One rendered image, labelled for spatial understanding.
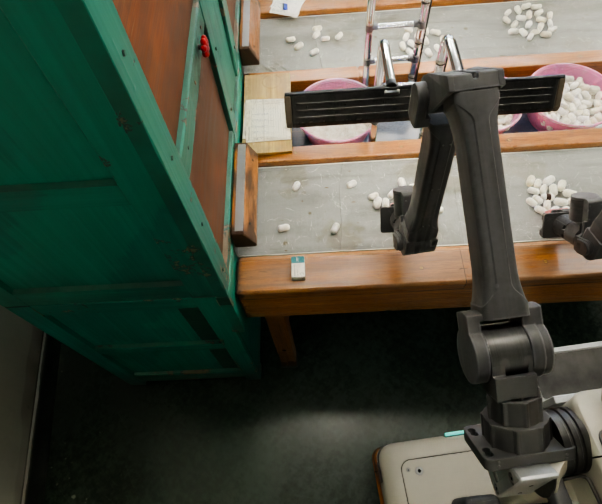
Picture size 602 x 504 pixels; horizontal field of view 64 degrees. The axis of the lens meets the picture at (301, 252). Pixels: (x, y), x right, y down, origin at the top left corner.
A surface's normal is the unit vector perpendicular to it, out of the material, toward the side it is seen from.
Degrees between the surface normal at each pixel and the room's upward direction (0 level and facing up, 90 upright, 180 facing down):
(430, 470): 0
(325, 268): 0
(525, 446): 39
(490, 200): 28
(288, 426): 0
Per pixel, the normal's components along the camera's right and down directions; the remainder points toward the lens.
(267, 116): -0.06, -0.47
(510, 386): 0.04, 0.15
